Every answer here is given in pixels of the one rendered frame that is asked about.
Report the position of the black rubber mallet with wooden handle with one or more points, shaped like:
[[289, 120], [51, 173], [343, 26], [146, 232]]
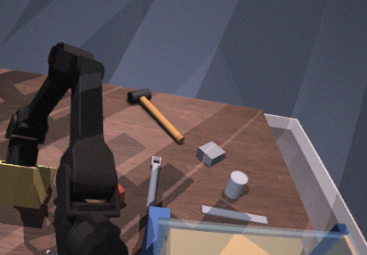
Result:
[[143, 96]]

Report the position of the grey flat bar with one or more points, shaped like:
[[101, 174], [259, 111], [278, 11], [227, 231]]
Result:
[[233, 214]]

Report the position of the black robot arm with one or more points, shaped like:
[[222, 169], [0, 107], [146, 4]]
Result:
[[87, 168]]

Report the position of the grey cylinder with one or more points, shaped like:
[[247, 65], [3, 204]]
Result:
[[235, 185]]

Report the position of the grey metal rod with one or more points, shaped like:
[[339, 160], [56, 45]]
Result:
[[155, 166]]

